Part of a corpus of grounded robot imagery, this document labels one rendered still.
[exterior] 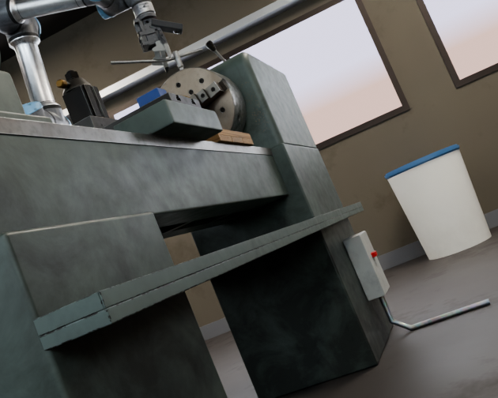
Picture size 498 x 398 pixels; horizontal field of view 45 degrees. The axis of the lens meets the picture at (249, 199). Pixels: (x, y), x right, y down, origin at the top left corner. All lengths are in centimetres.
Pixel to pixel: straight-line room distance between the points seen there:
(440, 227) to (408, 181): 39
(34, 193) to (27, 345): 24
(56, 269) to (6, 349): 12
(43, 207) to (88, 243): 9
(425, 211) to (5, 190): 366
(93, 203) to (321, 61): 417
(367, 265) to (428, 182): 193
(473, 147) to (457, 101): 39
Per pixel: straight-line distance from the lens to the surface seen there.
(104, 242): 97
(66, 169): 103
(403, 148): 498
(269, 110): 223
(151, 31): 225
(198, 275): 97
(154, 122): 136
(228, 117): 210
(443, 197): 430
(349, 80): 504
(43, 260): 85
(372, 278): 243
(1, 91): 118
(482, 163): 503
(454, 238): 433
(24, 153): 97
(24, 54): 245
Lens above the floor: 53
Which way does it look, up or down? 5 degrees up
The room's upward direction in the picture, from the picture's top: 23 degrees counter-clockwise
